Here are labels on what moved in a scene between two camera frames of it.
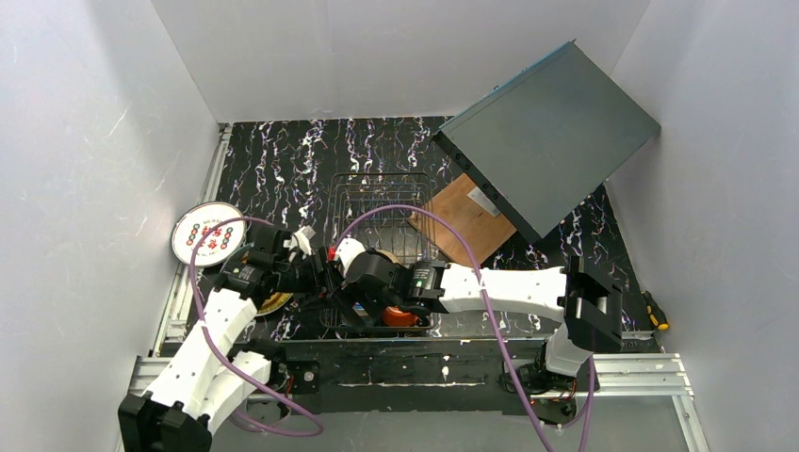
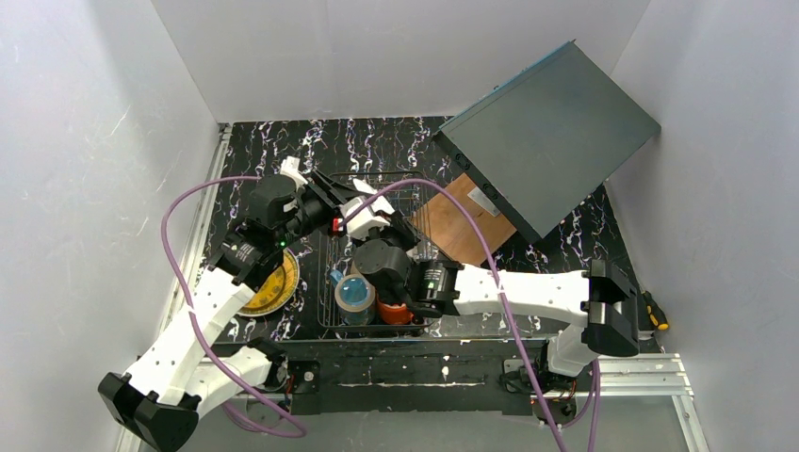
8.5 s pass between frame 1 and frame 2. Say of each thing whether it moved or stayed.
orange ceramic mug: stayed
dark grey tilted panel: stayed
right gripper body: moved
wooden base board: stayed
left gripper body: moved
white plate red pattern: moved
